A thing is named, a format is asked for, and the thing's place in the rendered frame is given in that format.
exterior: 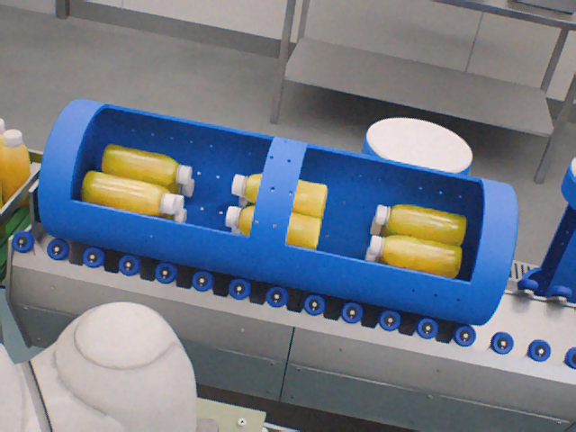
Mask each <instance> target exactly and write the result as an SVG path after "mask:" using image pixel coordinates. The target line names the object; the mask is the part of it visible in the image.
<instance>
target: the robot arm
mask: <svg viewBox="0 0 576 432"><path fill-rule="evenodd" d="M0 432H219V425H218V423H217V422H216V421H215V420H213V419H210V418H197V398H196V385H195V378H194V369H193V366H192V363H191V361H190V359H189V357H188V355H187V354H186V352H185V350H184V348H183V346H182V344H181V342H180V341H179V339H178V338H177V336H176V334H175V332H174V331H173V330H172V328H171V327H170V325H169V324H168V323H167V322H166V320H165V319H164V318H163V317H162V316H160V315H159V314H158V313H157V312H155V311H154V310H152V309H150V308H148V307H145V306H143V305H139V304H136V303H129V302H128V301H117V302H110V303H106V304H102V305H99V306H96V307H94V308H92V309H91V310H88V311H87V312H85V313H84V314H82V315H81V316H79V317H78V318H77V319H75V320H74V321H73V322H72V323H71V324H69V325H68V326H67V327H66V328H65V329H64V330H63V331H62V334H61V335H60V337H59V339H58V341H57V342H55V343H54V344H52V345H51V346H49V347H48V348H46V349H45V350H43V351H42V352H40V353H39V354H37V355H36V356H35V357H34V358H33V359H31V360H30V361H28V362H24V363H21V364H16V365H14V363H13V362H12V360H11V359H10V357H9V356H8V354H7V352H6V350H5V348H4V347H3V345H2V344H1V343H0Z"/></svg>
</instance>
